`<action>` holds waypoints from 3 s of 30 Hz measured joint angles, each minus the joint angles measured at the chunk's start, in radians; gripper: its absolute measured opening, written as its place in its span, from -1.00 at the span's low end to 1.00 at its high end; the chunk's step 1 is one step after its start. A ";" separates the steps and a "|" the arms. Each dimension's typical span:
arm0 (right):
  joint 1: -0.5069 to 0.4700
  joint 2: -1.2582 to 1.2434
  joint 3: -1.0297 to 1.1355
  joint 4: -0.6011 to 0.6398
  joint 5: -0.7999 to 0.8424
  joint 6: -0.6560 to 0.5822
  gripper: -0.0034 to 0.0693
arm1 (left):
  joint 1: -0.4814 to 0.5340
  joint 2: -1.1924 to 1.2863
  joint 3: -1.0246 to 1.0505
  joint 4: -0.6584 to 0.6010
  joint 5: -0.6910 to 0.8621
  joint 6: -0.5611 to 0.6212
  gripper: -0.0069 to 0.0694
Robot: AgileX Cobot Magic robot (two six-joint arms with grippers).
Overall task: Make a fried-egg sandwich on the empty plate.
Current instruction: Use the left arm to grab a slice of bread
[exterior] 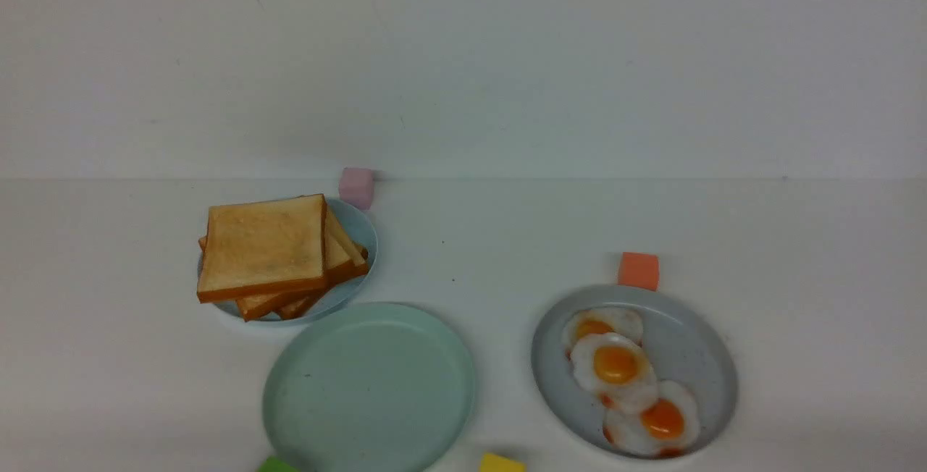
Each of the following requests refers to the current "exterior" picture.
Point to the yellow foam cube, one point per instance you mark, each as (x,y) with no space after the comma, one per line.
(491,462)

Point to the green foam cube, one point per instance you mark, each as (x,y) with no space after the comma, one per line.
(275,464)

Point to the orange foam cube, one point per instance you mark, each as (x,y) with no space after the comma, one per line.
(639,270)

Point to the pink foam cube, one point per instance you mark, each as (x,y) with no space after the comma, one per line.
(356,187)

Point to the light blue bread plate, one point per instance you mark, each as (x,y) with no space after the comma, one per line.
(362,231)

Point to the toast slice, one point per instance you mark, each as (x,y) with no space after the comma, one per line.
(299,258)
(344,260)
(260,221)
(287,305)

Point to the mint green plate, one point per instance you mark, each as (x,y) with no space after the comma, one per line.
(375,387)

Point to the fried egg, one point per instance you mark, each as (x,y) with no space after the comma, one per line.
(616,371)
(668,428)
(603,320)

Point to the grey speckled egg plate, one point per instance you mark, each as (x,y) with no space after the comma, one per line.
(683,346)

